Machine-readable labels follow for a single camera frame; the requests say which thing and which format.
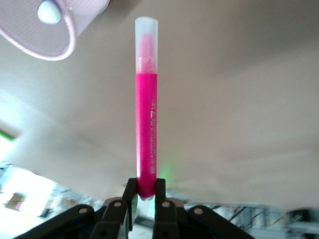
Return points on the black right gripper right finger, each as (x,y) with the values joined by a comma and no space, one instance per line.
(169,219)

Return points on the green highlighter pen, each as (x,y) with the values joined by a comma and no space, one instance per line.
(6,135)

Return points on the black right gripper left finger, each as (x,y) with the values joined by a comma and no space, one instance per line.
(112,219)

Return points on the pink highlighter pen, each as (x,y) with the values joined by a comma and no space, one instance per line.
(147,124)

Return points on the pink mesh pen holder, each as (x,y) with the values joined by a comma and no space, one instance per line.
(30,37)

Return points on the purple highlighter pen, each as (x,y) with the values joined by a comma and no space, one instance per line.
(48,12)

